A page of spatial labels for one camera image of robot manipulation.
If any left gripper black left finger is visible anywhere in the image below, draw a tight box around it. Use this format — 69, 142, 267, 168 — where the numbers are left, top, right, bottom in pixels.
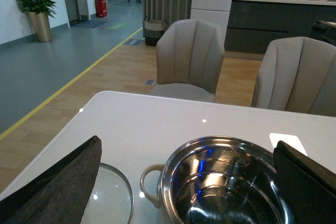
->
1, 136, 102, 223

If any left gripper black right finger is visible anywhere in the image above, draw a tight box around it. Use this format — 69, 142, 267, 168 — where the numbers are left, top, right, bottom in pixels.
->
273, 141, 335, 223

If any glass pot lid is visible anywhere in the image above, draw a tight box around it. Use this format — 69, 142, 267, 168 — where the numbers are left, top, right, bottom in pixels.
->
81, 163, 134, 223

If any white electric cooking pot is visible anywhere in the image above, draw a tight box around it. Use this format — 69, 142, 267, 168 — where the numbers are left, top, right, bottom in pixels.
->
140, 136, 296, 223

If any beige chair on right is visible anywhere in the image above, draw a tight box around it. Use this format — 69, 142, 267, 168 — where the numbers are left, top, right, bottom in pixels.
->
251, 37, 335, 116

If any beige chair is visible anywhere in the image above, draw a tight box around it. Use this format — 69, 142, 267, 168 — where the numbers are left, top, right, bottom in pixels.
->
251, 37, 335, 116
149, 19, 225, 102

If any black appliance box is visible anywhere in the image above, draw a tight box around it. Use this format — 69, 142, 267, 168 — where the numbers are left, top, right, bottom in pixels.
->
309, 21, 336, 46

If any blue floor mat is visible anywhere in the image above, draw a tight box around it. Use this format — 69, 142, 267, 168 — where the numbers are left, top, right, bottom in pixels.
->
73, 20, 106, 28

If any dark kitchen counter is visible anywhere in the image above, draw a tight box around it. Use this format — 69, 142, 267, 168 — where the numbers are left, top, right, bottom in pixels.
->
224, 0, 335, 54

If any beige chair on left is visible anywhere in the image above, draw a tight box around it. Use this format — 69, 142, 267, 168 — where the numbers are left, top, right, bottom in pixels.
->
149, 19, 225, 102

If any potted green plant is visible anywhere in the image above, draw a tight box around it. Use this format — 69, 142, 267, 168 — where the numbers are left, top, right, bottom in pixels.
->
15, 0, 56, 42

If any woven laundry basket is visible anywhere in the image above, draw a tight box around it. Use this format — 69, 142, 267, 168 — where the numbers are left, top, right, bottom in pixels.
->
143, 16, 167, 46

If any red fire extinguisher box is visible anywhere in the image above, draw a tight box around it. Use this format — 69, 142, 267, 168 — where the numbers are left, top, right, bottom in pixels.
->
94, 0, 108, 17

